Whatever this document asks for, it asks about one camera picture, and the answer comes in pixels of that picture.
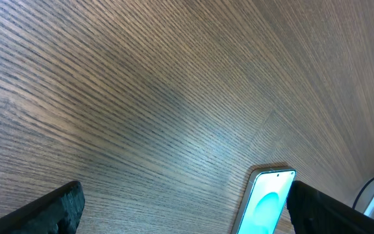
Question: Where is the teal Galaxy smartphone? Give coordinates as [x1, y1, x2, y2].
[231, 166, 297, 234]

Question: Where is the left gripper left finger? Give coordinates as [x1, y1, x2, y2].
[0, 181, 85, 234]

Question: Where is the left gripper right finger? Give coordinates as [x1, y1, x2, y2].
[286, 181, 374, 234]

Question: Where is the black USB charger cable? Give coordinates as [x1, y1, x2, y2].
[351, 172, 374, 211]

